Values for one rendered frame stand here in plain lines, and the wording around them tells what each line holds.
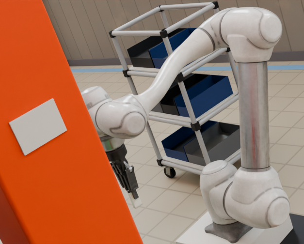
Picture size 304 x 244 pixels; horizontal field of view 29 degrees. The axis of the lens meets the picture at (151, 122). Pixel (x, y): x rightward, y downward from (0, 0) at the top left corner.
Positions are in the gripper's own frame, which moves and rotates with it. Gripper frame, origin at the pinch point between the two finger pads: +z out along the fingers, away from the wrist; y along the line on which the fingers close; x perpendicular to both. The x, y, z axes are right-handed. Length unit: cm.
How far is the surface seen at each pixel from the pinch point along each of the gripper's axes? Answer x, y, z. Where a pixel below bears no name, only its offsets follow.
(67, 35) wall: -199, 457, 16
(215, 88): -106, 84, 16
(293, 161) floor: -128, 67, 72
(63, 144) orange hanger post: 48, -95, -62
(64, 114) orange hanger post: 46, -95, -66
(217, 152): -94, 85, 49
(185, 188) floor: -81, 110, 70
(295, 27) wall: -252, 163, 38
